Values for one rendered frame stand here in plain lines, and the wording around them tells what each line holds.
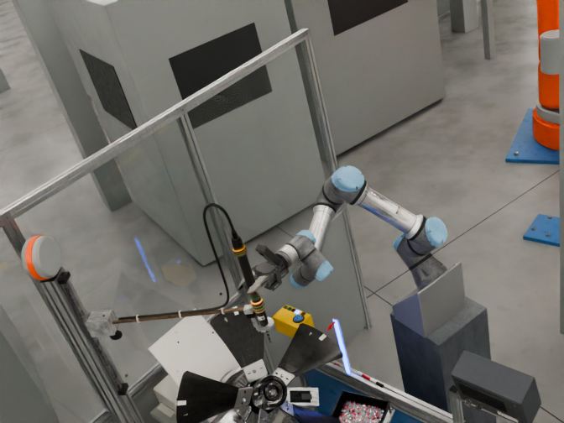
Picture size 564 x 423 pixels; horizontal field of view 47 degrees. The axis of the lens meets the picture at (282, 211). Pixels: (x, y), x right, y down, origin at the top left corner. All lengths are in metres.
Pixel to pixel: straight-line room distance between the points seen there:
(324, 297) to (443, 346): 1.20
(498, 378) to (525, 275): 2.36
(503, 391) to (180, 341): 1.24
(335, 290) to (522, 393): 1.84
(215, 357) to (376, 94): 4.18
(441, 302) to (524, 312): 1.63
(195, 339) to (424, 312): 0.95
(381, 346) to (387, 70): 3.08
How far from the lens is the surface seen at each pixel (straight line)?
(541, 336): 4.27
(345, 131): 6.29
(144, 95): 4.63
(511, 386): 2.37
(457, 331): 2.89
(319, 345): 2.66
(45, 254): 2.42
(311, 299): 3.79
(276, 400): 2.51
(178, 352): 2.69
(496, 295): 4.54
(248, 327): 2.55
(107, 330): 2.55
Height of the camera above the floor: 3.03
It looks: 32 degrees down
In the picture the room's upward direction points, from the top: 16 degrees counter-clockwise
